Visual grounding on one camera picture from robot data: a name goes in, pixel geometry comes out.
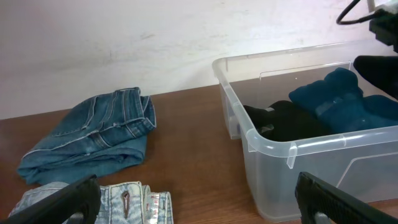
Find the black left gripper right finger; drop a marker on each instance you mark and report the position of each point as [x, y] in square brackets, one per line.
[320, 202]

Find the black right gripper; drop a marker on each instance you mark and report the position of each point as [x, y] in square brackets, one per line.
[384, 27]

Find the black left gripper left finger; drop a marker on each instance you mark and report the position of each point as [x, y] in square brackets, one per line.
[77, 203]

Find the dark green garment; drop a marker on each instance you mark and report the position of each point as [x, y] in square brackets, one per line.
[380, 71]

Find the black garment with tape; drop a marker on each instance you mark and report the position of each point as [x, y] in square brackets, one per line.
[283, 121]

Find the blue garment with tape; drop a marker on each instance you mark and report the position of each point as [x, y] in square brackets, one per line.
[338, 102]

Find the clear plastic storage container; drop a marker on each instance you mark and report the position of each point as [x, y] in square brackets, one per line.
[362, 163]

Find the dark blue folded jeans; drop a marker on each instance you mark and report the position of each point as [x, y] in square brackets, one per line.
[102, 135]

